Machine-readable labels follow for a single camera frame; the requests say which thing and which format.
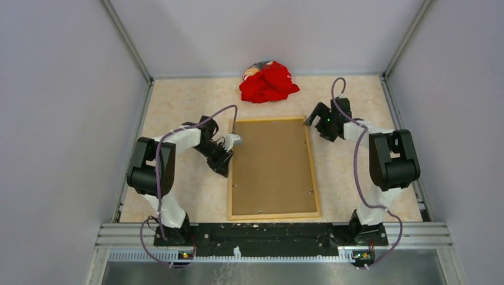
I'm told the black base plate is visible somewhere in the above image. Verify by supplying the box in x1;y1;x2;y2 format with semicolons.
153;223;389;258

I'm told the aluminium front rail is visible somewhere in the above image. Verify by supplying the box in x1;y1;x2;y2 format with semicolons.
86;222;467;284

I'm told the yellow wooden photo frame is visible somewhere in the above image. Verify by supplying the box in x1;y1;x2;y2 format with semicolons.
226;116;323;221

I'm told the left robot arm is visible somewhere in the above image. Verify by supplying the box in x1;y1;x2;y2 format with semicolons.
127;116;242;246

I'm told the brown backing board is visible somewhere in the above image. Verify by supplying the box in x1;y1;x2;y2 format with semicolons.
231;119;318;216

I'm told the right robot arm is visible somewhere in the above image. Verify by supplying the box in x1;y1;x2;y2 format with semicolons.
304;98;421;245

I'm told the red crumpled cloth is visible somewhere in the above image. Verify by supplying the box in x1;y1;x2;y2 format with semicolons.
239;61;300;104

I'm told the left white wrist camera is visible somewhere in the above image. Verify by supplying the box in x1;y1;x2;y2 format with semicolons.
224;133;243;151

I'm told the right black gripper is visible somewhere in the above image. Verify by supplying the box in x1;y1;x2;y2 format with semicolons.
303;103;336;143

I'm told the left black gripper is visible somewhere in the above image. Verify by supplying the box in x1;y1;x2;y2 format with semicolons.
193;140;234;178

